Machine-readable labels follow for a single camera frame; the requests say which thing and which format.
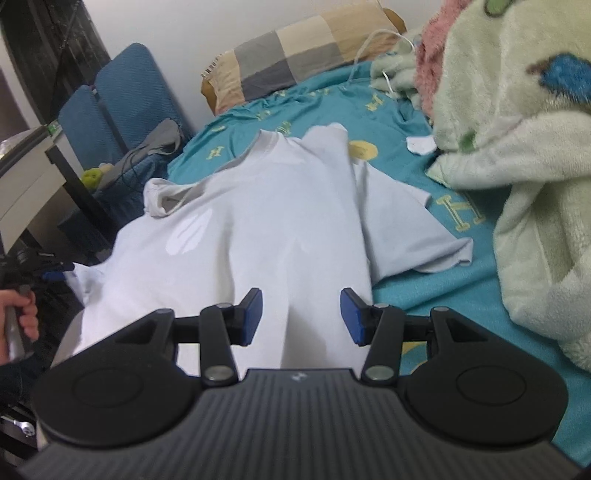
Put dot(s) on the yellow-green plush toy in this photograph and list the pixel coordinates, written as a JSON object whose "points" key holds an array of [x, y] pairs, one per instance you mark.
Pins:
{"points": [[94, 176]]}

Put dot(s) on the dark door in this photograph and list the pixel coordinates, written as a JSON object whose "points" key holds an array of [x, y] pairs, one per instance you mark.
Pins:
{"points": [[51, 50]]}

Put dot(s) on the white t-shirt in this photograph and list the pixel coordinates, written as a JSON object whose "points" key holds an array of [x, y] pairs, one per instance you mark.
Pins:
{"points": [[258, 221]]}

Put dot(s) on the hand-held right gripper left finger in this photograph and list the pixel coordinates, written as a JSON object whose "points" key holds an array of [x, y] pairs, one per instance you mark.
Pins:
{"points": [[251, 318]]}

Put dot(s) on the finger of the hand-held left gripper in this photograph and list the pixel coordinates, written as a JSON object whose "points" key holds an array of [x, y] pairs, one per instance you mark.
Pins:
{"points": [[53, 276]]}

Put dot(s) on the pink fluffy blanket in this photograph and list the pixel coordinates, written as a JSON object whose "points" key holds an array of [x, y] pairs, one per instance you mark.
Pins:
{"points": [[431, 50]]}

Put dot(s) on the grey cloth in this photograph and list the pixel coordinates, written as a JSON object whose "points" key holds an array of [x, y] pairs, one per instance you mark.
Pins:
{"points": [[157, 138]]}

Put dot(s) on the blue folding chair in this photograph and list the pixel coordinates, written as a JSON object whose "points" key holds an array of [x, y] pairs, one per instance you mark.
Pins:
{"points": [[124, 92]]}

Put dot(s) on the small white cloth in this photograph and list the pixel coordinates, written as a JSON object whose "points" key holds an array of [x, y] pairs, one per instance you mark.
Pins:
{"points": [[421, 145]]}

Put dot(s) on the green printed fleece blanket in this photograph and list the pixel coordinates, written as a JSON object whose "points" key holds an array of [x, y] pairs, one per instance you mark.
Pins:
{"points": [[531, 138]]}

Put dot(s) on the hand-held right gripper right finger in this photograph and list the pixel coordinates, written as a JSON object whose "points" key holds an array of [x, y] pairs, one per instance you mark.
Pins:
{"points": [[351, 319]]}

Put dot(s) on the teal printed bedsheet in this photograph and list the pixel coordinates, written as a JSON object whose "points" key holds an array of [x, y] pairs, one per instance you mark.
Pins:
{"points": [[415, 295]]}

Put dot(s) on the small green box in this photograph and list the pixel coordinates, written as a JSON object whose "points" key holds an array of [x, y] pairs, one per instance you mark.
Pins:
{"points": [[54, 128]]}

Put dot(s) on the person's left hand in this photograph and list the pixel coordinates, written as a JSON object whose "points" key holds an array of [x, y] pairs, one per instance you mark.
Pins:
{"points": [[25, 318]]}

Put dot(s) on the white desk with black frame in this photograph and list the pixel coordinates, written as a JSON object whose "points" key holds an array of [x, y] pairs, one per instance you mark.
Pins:
{"points": [[27, 180]]}

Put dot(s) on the checkered pillow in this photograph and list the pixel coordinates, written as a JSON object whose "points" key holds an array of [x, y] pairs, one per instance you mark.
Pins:
{"points": [[286, 50]]}

